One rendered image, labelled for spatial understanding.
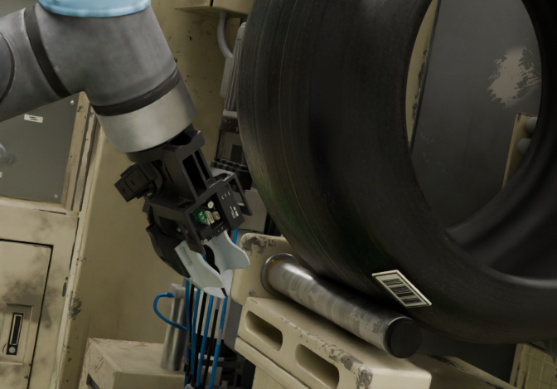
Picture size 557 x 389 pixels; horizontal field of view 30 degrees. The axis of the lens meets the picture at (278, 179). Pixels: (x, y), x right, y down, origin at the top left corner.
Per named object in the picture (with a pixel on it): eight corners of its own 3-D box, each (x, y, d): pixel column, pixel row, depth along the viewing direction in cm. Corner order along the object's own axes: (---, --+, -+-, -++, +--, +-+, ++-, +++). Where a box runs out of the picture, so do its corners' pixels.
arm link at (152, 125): (77, 110, 101) (150, 61, 106) (98, 153, 103) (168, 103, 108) (127, 121, 94) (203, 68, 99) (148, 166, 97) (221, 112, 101)
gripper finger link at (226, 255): (252, 306, 109) (220, 236, 105) (217, 293, 114) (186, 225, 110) (272, 288, 111) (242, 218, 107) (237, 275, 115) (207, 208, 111)
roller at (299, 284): (300, 267, 146) (283, 295, 145) (275, 252, 144) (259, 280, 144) (430, 331, 114) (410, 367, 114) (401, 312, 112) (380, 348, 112)
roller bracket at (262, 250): (228, 299, 145) (240, 230, 144) (465, 325, 161) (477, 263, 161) (236, 305, 142) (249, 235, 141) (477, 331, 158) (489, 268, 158)
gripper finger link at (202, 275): (230, 324, 108) (198, 254, 104) (196, 310, 112) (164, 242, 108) (252, 306, 109) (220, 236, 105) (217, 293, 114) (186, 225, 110)
